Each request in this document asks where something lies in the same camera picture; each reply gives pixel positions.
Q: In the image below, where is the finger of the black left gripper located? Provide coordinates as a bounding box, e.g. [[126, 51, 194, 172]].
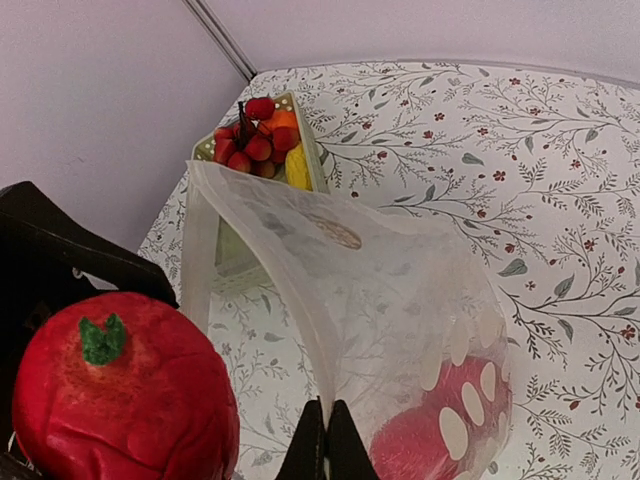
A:
[[1, 181, 178, 350]]

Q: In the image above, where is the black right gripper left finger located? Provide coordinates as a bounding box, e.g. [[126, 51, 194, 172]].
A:
[[277, 400, 325, 480]]

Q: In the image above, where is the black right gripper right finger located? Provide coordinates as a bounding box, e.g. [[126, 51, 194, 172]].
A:
[[327, 400, 379, 480]]

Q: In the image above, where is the red pomegranate back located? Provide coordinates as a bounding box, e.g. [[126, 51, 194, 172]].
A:
[[370, 356, 512, 479]]

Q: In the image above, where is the red pomegranate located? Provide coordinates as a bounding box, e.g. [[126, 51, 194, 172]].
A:
[[370, 356, 512, 479], [12, 292, 240, 479]]

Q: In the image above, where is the clear dotted zip top bag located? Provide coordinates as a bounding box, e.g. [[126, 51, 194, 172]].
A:
[[181, 188, 509, 463]]

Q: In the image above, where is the red pomegranate front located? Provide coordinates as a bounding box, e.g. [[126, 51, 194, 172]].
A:
[[12, 292, 240, 479]]

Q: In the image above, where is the beige perforated plastic basket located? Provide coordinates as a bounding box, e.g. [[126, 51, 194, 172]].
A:
[[192, 89, 331, 296]]

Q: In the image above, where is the red strawberry bunch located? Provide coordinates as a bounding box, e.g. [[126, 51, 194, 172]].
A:
[[211, 97, 301, 179]]

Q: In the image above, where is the yellow corn cob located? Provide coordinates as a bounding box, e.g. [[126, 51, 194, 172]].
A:
[[285, 142, 313, 191]]

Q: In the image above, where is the orange fruit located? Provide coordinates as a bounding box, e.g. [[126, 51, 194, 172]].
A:
[[258, 110, 299, 135]]

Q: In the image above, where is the floral patterned table mat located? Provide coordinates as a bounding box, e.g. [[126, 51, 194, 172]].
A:
[[140, 62, 639, 479]]

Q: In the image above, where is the left aluminium corner post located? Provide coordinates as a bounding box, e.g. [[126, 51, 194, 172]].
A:
[[182, 0, 257, 83]]

